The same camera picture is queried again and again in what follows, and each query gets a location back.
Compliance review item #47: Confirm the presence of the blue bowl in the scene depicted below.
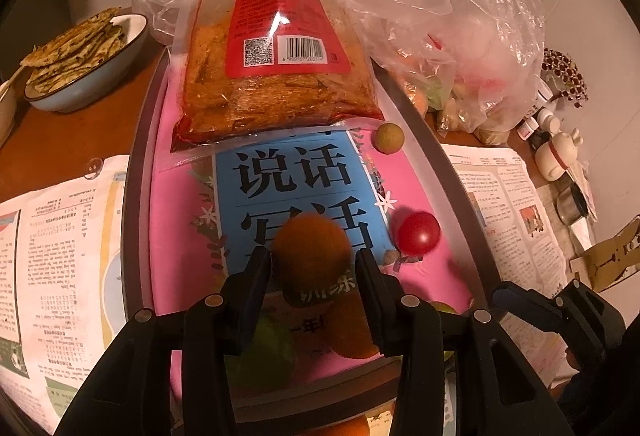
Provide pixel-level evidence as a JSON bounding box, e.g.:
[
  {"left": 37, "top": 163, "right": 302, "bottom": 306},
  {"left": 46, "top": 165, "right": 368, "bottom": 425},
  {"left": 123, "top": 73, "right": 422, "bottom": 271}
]
[{"left": 24, "top": 13, "right": 151, "bottom": 113}]

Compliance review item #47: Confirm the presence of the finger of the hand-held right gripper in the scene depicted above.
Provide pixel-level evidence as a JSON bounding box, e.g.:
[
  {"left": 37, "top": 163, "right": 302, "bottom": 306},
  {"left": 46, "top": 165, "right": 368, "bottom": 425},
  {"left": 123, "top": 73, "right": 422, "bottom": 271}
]
[{"left": 492, "top": 281, "right": 566, "bottom": 333}]

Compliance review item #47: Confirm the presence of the small green fruit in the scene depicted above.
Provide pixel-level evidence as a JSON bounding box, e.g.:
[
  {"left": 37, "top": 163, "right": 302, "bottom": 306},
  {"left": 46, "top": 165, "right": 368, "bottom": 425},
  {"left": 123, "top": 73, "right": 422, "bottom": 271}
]
[{"left": 225, "top": 316, "right": 296, "bottom": 392}]

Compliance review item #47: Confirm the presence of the bunch of bagged longans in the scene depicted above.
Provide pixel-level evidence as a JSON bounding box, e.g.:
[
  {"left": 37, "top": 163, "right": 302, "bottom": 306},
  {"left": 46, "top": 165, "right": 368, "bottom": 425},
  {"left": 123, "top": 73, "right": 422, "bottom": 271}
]
[{"left": 440, "top": 96, "right": 511, "bottom": 147}]

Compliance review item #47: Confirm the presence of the stack of flat pancakes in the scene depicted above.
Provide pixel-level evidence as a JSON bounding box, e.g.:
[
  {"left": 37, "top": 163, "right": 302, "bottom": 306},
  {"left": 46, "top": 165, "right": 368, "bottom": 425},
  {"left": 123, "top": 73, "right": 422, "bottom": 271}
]
[{"left": 20, "top": 7, "right": 126, "bottom": 94}]

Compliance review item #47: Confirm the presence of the cherry tomato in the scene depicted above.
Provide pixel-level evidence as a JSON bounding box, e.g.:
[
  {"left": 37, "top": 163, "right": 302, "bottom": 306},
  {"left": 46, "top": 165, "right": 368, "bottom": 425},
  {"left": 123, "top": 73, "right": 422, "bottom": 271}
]
[{"left": 395, "top": 211, "right": 442, "bottom": 256}]

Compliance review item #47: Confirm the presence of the white pig figurine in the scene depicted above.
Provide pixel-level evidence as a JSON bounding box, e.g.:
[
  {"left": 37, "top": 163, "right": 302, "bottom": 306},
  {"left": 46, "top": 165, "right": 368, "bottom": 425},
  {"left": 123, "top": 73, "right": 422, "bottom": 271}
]
[{"left": 535, "top": 129, "right": 583, "bottom": 182}]

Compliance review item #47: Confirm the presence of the bagged green fruit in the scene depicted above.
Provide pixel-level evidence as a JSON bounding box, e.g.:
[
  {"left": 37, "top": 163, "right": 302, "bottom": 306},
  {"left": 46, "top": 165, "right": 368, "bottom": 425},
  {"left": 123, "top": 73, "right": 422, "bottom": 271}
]
[{"left": 425, "top": 81, "right": 451, "bottom": 109}]

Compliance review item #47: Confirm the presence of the bagged orange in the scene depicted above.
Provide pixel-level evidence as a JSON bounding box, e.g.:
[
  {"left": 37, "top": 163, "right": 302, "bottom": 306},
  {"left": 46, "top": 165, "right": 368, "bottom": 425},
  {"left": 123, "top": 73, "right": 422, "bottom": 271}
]
[{"left": 400, "top": 86, "right": 431, "bottom": 117}]

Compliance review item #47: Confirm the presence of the illustrated newspaper sheet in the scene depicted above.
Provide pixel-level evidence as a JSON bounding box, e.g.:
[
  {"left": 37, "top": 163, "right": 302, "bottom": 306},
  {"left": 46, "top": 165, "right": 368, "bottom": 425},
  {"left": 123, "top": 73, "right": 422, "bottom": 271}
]
[{"left": 440, "top": 143, "right": 576, "bottom": 392}]

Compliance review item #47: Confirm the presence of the dried flower bunch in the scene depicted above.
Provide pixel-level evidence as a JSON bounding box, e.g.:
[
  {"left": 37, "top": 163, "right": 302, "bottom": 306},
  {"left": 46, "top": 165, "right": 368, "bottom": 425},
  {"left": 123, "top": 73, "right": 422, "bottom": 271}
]
[{"left": 542, "top": 49, "right": 588, "bottom": 109}]

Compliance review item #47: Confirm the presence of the white medicine bottle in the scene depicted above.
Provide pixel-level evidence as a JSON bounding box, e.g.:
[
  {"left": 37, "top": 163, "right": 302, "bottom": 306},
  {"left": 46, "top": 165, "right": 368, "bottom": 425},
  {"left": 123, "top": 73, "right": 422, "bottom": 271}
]
[{"left": 535, "top": 109, "right": 561, "bottom": 134}]

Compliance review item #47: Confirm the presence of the pair of wooden chopsticks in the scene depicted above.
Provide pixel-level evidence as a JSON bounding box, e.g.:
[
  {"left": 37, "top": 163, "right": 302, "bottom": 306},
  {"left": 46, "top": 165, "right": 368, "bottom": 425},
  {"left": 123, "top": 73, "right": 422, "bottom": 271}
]
[{"left": 0, "top": 64, "right": 28, "bottom": 92}]

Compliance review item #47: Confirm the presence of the small white bowl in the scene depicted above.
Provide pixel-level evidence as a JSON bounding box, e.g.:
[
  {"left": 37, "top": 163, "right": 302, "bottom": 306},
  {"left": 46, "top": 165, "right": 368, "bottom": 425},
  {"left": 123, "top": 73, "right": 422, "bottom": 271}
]
[{"left": 0, "top": 79, "right": 18, "bottom": 149}]

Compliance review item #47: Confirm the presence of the brown longan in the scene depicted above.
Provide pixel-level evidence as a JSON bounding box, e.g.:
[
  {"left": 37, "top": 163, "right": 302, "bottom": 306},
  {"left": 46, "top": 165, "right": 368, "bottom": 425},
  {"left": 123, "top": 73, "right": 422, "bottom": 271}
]
[{"left": 375, "top": 122, "right": 405, "bottom": 154}]

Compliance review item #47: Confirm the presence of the mandarin orange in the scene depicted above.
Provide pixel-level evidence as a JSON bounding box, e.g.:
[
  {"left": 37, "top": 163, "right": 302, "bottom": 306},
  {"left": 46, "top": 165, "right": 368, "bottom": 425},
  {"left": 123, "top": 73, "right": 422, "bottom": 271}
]
[
  {"left": 312, "top": 413, "right": 373, "bottom": 436},
  {"left": 270, "top": 211, "right": 353, "bottom": 304},
  {"left": 325, "top": 289, "right": 381, "bottom": 361}
]

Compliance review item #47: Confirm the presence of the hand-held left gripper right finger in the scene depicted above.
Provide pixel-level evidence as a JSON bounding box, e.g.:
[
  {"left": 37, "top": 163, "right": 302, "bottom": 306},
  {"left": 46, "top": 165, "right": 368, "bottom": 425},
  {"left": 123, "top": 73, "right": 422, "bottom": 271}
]
[{"left": 354, "top": 247, "right": 576, "bottom": 436}]

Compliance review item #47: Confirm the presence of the metal container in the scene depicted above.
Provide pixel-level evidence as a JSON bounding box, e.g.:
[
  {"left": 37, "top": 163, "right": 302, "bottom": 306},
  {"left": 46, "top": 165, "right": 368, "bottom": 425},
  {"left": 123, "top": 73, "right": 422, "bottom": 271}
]
[{"left": 556, "top": 183, "right": 591, "bottom": 226}]

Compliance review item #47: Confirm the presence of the red snack packet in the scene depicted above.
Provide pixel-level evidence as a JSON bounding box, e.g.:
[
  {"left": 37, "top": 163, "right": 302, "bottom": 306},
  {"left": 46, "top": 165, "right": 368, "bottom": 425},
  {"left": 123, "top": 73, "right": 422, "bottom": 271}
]
[{"left": 170, "top": 0, "right": 386, "bottom": 154}]

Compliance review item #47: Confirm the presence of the clear suction cup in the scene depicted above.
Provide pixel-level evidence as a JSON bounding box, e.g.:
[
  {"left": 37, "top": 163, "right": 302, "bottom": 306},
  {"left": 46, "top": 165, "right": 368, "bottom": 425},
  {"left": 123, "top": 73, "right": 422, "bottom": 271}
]
[{"left": 82, "top": 156, "right": 106, "bottom": 181}]

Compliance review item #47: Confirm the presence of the pink book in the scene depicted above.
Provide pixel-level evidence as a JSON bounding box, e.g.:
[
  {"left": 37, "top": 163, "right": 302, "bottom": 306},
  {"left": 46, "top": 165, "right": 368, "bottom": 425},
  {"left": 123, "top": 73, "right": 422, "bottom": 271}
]
[{"left": 150, "top": 66, "right": 476, "bottom": 397}]

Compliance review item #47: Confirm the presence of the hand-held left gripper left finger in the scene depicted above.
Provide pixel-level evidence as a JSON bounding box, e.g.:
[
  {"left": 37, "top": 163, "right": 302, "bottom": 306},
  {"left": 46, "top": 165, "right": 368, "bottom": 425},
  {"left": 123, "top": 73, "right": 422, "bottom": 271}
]
[{"left": 52, "top": 246, "right": 273, "bottom": 436}]

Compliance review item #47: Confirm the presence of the cardboard piece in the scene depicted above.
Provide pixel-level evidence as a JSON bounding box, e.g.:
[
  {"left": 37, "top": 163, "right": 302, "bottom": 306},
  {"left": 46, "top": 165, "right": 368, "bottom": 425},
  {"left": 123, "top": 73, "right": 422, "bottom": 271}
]
[{"left": 570, "top": 215, "right": 640, "bottom": 292}]

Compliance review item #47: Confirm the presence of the grey rectangular tray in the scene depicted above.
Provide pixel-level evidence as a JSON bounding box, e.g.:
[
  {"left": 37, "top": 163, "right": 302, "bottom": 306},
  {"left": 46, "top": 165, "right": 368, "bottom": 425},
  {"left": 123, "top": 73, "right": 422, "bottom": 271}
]
[{"left": 122, "top": 51, "right": 506, "bottom": 417}]

